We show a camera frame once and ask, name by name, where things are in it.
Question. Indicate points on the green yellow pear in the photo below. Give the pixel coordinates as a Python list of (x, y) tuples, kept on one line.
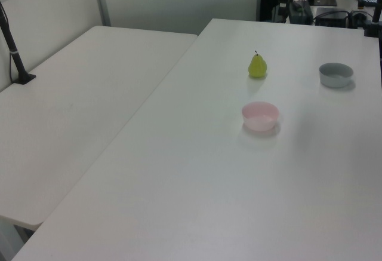
[(257, 68)]

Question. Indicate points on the pink plastic bowl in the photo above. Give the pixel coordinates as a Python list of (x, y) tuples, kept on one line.
[(259, 124)]

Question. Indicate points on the grey plastic bowl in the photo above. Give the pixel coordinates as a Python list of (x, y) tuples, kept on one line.
[(334, 82)]

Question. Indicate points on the white side table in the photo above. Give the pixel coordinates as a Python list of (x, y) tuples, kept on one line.
[(89, 108)]

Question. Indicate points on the black and green device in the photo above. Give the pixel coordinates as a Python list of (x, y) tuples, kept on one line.
[(300, 11)]

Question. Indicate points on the black equipment case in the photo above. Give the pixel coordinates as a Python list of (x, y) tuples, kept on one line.
[(331, 19)]

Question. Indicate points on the black box with yellow button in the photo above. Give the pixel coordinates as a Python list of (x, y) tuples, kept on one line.
[(358, 17)]

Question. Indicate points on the grey partition post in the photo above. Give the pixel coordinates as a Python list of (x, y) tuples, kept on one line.
[(101, 1)]

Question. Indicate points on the black camera pole, white tie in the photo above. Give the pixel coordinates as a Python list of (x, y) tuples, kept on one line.
[(17, 62)]

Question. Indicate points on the black clamped camera pole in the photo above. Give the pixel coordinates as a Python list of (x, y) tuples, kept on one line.
[(376, 13)]

